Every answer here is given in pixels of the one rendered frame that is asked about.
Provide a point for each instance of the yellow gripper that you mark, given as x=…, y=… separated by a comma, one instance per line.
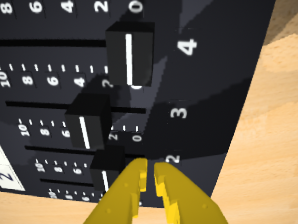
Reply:
x=184, y=201

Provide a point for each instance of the black lighting desk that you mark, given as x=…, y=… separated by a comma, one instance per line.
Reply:
x=179, y=75

